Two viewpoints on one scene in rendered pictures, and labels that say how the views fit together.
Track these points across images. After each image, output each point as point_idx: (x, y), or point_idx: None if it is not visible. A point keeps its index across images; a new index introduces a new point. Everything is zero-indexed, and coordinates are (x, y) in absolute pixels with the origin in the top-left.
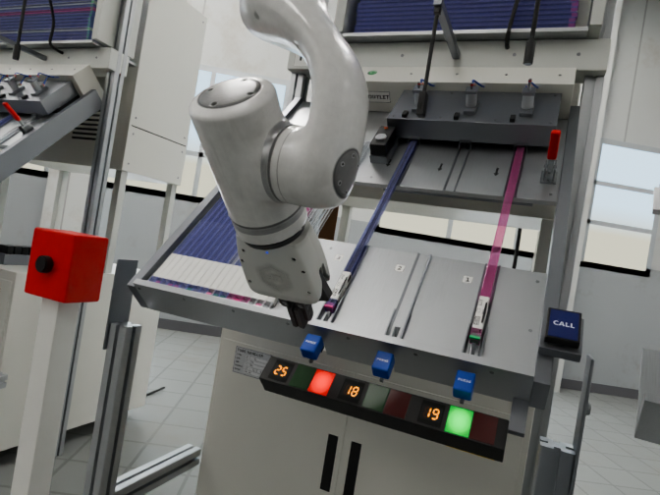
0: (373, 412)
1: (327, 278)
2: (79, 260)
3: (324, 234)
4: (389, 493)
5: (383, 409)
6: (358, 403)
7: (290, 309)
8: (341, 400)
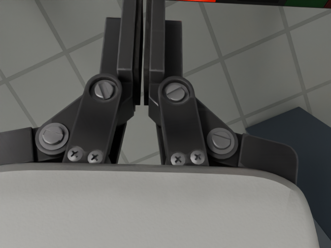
0: (306, 7)
1: (290, 184)
2: None
3: None
4: None
5: (326, 1)
6: (280, 1)
7: (134, 109)
8: (245, 2)
